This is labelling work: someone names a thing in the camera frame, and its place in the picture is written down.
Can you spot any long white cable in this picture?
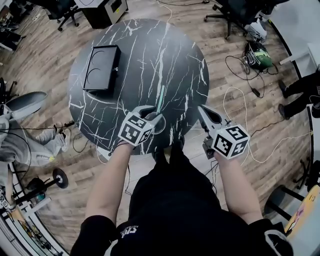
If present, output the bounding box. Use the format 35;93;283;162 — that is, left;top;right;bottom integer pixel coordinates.
221;86;314;166

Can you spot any person's left forearm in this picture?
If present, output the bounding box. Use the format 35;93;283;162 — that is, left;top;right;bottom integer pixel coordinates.
84;141;135;226

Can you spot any black cabinet with grey panel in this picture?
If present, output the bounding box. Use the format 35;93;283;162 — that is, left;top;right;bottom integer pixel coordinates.
80;0;129;30

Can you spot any black office chair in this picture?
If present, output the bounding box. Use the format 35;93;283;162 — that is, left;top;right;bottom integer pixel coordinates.
37;0;81;32
203;0;266;41

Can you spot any black power adapter with cable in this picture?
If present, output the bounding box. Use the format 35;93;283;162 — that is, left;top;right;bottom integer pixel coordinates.
53;120;76;130

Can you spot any grey shell chair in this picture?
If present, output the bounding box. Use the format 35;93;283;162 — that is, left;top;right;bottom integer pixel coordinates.
4;90;49;121

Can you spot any black two-hole cup tray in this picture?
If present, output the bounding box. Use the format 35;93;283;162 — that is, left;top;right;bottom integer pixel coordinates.
82;44;123;95

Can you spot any white desk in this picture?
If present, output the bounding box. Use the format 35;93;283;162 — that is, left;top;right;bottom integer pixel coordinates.
268;0;320;79

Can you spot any person's black clothing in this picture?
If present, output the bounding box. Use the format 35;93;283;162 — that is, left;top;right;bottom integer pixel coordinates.
69;139;294;256

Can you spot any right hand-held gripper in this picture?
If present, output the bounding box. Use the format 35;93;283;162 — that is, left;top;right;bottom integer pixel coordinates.
197;104;251;161

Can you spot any yellow board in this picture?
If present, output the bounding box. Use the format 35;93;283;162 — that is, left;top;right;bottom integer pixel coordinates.
283;184;320;236

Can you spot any black stool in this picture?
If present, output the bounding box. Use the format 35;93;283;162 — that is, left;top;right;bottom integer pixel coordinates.
263;184;305;224

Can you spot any green straw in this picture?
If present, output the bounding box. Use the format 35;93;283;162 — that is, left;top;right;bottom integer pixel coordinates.
155;84;166;114

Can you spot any white device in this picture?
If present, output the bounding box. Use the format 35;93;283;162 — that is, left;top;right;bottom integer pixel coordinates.
245;20;268;41

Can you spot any black cable with adapter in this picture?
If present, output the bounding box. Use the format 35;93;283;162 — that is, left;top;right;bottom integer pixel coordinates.
224;54;280;99

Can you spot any person's right forearm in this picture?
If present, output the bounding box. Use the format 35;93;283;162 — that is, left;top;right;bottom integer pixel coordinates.
213;150;265;226

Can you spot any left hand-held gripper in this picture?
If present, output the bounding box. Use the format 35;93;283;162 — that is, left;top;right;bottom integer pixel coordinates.
117;105;165;147

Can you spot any green and black bag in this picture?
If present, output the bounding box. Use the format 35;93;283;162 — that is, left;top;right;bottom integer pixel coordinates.
243;40;274;71

